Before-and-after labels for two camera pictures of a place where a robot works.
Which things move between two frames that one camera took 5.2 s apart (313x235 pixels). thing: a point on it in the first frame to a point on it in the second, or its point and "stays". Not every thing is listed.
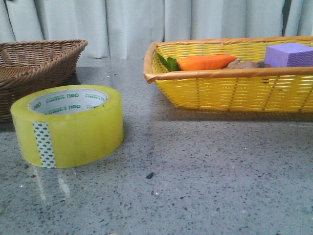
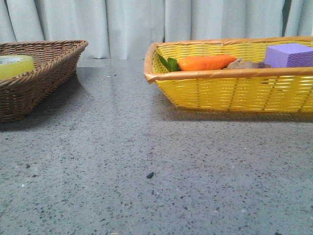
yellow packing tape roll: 67,126 to 13,66
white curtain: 123,29 stays
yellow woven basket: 282,89 stays
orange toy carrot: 196,62 stays
